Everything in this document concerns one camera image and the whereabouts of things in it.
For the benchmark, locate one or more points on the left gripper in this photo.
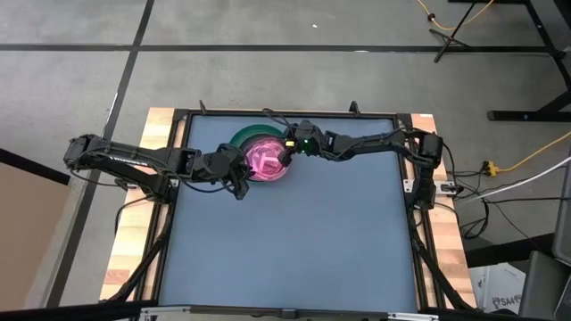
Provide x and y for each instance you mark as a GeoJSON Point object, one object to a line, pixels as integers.
{"type": "Point", "coordinates": [229, 162]}

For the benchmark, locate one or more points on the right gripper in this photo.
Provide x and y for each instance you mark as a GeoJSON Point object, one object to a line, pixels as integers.
{"type": "Point", "coordinates": [312, 140]}

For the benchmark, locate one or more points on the clear pink plastic plate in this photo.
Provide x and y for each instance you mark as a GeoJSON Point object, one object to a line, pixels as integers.
{"type": "Point", "coordinates": [267, 171]}
{"type": "Point", "coordinates": [263, 156]}

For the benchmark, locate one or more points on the grey arm base connector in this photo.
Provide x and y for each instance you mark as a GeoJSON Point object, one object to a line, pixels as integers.
{"type": "Point", "coordinates": [446, 188]}

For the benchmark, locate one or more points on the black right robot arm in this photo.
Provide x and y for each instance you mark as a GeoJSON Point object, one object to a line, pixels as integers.
{"type": "Point", "coordinates": [370, 142]}

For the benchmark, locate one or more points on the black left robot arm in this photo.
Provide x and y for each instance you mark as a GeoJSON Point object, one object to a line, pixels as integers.
{"type": "Point", "coordinates": [134, 156]}

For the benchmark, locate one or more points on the dark green plastic plate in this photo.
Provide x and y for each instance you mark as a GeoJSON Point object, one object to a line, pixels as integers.
{"type": "Point", "coordinates": [250, 132]}

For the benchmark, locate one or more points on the grey-blue table mat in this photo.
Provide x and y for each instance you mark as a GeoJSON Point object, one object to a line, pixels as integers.
{"type": "Point", "coordinates": [290, 245]}

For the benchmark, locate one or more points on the black tripod stand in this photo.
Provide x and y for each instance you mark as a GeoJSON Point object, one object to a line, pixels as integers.
{"type": "Point", "coordinates": [450, 38]}

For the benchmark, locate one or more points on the brown cardboard panel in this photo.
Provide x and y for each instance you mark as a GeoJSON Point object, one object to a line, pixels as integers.
{"type": "Point", "coordinates": [27, 232]}

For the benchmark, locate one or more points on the black and silver crossbar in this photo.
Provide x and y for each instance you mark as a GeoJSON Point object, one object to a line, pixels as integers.
{"type": "Point", "coordinates": [67, 313]}

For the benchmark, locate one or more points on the white cardboard box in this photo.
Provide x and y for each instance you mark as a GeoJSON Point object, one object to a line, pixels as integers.
{"type": "Point", "coordinates": [499, 285]}

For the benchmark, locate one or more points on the grey upright panel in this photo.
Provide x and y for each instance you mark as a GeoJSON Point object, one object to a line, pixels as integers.
{"type": "Point", "coordinates": [563, 223]}

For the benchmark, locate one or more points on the grey equipment housing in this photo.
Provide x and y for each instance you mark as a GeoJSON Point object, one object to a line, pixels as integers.
{"type": "Point", "coordinates": [544, 290]}

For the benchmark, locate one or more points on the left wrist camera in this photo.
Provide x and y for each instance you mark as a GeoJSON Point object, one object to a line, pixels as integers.
{"type": "Point", "coordinates": [241, 191]}

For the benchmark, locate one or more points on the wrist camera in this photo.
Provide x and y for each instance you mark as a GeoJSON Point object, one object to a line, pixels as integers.
{"type": "Point", "coordinates": [241, 191]}
{"type": "Point", "coordinates": [284, 158]}

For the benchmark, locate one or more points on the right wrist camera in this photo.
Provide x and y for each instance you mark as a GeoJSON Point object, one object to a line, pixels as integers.
{"type": "Point", "coordinates": [284, 158]}

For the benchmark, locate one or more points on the black aluminium table frame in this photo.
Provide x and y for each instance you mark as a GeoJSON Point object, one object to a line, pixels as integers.
{"type": "Point", "coordinates": [223, 112]}

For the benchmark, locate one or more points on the black desk leg frame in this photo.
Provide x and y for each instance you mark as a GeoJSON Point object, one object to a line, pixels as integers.
{"type": "Point", "coordinates": [526, 116]}

